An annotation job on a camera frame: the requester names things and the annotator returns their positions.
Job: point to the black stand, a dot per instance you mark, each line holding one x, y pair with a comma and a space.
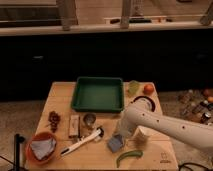
19, 153

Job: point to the wooden block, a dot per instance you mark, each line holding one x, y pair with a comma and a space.
74, 126

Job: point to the white handled brush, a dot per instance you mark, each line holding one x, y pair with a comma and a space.
99, 132

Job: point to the blue sponge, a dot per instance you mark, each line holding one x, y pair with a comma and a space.
115, 143

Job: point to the white ribbed cup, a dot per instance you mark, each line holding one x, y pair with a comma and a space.
141, 135

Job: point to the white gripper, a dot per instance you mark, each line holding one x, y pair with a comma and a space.
125, 128

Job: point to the green plastic tray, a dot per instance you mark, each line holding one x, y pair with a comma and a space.
98, 94

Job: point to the light green cup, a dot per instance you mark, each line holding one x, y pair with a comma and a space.
133, 87

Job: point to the small metal cup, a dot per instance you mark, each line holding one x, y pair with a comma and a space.
89, 120

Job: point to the orange fruit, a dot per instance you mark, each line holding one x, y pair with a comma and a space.
148, 89

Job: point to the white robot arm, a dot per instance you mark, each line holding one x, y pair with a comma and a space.
138, 113

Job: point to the orange bowl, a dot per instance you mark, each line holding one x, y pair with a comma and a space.
29, 153

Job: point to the spice bottles group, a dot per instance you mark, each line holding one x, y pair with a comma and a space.
192, 111

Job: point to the green chili pepper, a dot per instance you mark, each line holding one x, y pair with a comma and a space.
133, 153

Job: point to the dark brown bowl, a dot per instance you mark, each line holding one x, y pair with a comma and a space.
151, 102

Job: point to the grey cloth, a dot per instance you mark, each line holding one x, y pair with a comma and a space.
43, 148

